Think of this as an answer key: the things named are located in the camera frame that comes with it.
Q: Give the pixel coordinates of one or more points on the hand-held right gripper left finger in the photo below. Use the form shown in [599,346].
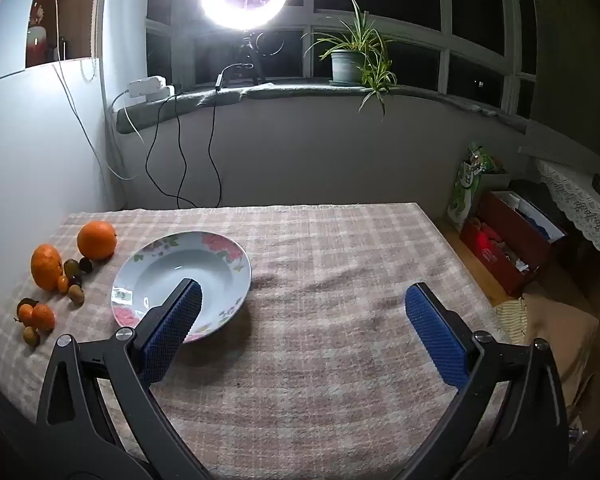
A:
[176,330]

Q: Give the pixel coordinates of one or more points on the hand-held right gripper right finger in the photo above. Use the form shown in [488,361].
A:
[436,341]

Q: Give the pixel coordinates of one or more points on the floral white plate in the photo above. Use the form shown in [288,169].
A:
[180,265]

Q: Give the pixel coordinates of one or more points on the brown longan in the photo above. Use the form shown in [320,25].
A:
[31,336]
[76,294]

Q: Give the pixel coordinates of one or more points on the large smooth orange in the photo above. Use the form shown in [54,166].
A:
[96,240]

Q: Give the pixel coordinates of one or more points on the small kumquat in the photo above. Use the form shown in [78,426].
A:
[63,284]

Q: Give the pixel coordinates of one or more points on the green grape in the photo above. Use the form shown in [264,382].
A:
[71,266]

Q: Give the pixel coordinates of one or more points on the small leafless tangerine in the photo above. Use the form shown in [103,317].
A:
[43,317]

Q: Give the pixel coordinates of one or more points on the large bumpy orange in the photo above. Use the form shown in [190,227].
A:
[46,266]

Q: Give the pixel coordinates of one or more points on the small tangerine with leaf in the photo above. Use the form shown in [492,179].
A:
[26,313]

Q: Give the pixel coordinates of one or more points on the striped cloth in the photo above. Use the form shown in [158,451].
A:
[510,317]

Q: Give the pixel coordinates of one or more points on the pink checked tablecloth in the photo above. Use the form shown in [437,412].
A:
[330,285]

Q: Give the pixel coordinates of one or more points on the red cardboard box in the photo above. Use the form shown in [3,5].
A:
[505,240]

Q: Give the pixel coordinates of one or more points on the tan cloth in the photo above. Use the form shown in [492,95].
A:
[565,340]

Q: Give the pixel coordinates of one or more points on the green printed bag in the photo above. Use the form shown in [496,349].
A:
[467,185]

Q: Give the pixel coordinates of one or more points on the white lace cloth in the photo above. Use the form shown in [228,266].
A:
[580,205]

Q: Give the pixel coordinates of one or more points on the white refrigerator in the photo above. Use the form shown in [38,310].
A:
[30,160]

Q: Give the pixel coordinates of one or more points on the white power strip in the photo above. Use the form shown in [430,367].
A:
[147,87]

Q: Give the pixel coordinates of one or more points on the black tripod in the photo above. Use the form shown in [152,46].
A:
[247,55]

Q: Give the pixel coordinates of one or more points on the potted spider plant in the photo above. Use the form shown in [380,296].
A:
[350,60]

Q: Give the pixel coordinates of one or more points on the dark curtain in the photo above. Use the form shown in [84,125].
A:
[565,60]

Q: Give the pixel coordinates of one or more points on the red ornament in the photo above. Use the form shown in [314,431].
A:
[37,35]

